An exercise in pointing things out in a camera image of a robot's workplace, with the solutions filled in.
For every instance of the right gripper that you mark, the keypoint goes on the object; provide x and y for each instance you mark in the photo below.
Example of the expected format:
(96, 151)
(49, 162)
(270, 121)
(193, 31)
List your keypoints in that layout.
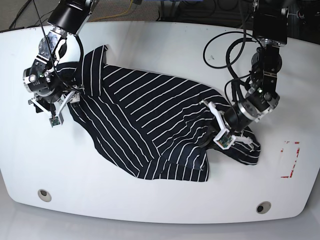
(52, 102)

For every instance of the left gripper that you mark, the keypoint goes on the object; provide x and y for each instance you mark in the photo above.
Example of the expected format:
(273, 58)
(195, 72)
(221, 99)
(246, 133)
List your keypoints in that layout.
(212, 131)

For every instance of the black white striped t-shirt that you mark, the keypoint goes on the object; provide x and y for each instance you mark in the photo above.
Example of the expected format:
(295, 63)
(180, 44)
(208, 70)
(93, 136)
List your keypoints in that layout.
(151, 125)

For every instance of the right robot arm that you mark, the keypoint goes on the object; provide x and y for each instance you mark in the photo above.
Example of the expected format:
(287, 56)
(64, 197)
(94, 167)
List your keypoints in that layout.
(67, 18)

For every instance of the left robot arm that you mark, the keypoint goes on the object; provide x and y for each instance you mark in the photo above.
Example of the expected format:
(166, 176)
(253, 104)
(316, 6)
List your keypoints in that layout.
(255, 97)

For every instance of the red tape rectangle marking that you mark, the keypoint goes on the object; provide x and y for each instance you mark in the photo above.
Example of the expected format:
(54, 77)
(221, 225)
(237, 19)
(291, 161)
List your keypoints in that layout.
(288, 158)

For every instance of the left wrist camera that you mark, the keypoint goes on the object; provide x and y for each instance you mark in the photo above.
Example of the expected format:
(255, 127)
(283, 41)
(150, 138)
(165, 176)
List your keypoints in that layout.
(224, 139)

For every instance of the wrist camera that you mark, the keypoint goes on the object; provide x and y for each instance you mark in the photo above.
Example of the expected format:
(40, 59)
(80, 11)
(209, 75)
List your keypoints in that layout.
(56, 120)
(224, 139)

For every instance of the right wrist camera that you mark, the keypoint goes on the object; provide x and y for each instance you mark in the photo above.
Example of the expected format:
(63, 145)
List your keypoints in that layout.
(56, 120)

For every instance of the right table cable grommet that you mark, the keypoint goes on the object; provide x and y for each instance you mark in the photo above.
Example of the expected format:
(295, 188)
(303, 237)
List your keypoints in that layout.
(263, 207)

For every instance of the table cable grommet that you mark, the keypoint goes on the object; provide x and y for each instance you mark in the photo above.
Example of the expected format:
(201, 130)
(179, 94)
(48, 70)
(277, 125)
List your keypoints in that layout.
(44, 195)
(263, 207)

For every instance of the left table cable grommet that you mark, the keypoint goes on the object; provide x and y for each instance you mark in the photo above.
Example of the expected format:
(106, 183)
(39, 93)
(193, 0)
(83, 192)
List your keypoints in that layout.
(44, 195)

